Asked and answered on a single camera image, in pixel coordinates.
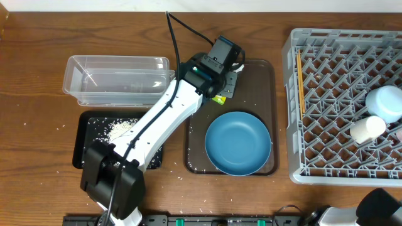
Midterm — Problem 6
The yellow green snack wrapper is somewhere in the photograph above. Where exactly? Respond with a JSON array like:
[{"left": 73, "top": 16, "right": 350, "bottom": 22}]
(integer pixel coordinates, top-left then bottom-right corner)
[{"left": 212, "top": 95, "right": 227, "bottom": 105}]

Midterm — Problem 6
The dark blue bowl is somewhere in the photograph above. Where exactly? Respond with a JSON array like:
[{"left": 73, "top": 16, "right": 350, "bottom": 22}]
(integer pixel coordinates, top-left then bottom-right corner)
[{"left": 204, "top": 111, "right": 272, "bottom": 176}]

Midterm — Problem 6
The wooden chopstick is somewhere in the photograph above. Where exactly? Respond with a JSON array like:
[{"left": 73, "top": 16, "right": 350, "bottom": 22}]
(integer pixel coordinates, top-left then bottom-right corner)
[
  {"left": 296, "top": 51, "right": 305, "bottom": 121},
  {"left": 298, "top": 50, "right": 306, "bottom": 114}
]

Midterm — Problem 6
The white rice pile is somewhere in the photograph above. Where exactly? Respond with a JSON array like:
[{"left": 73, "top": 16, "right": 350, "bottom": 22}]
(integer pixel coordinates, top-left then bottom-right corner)
[{"left": 82, "top": 117, "right": 139, "bottom": 150}]

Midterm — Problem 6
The light blue small bowl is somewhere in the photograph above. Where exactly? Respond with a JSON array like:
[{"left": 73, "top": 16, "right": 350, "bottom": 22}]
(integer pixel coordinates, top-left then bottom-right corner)
[{"left": 365, "top": 85, "right": 402, "bottom": 123}]

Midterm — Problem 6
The pink white cup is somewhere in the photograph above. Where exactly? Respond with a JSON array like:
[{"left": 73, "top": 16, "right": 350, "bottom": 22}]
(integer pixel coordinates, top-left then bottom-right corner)
[{"left": 396, "top": 129, "right": 402, "bottom": 142}]

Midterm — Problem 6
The white tissue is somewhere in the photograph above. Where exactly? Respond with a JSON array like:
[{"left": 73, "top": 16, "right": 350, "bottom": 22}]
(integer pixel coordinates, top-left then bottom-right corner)
[{"left": 231, "top": 63, "right": 244, "bottom": 73}]

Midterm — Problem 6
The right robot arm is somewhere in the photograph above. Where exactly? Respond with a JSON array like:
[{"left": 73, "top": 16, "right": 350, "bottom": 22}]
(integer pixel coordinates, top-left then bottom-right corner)
[{"left": 298, "top": 188, "right": 401, "bottom": 226}]

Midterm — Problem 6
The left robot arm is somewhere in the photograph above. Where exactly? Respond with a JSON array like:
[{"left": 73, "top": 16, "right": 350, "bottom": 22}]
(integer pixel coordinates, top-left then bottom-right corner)
[{"left": 80, "top": 36, "right": 246, "bottom": 225}]

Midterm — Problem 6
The grey dishwasher rack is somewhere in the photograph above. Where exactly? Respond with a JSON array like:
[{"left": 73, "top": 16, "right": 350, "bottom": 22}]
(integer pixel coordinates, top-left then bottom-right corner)
[{"left": 282, "top": 28, "right": 401, "bottom": 187}]

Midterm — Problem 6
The brown serving tray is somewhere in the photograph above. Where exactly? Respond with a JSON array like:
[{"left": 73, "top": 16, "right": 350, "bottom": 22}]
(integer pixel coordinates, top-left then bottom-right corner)
[{"left": 184, "top": 60, "right": 279, "bottom": 176}]

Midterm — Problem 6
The clear plastic bin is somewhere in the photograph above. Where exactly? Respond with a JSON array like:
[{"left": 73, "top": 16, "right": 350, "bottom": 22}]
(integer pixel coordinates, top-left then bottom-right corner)
[{"left": 63, "top": 55, "right": 175, "bottom": 107}]

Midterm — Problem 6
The black tray bin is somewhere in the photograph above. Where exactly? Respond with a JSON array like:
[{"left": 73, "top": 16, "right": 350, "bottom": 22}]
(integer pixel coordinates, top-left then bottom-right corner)
[{"left": 72, "top": 110, "right": 145, "bottom": 169}]

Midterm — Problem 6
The black left cable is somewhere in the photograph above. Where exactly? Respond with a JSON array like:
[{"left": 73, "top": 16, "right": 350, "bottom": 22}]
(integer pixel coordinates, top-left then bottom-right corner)
[{"left": 100, "top": 11, "right": 217, "bottom": 226}]

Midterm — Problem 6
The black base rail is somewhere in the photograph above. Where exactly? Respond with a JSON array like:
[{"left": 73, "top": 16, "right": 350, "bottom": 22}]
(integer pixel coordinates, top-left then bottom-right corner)
[{"left": 62, "top": 215, "right": 300, "bottom": 226}]

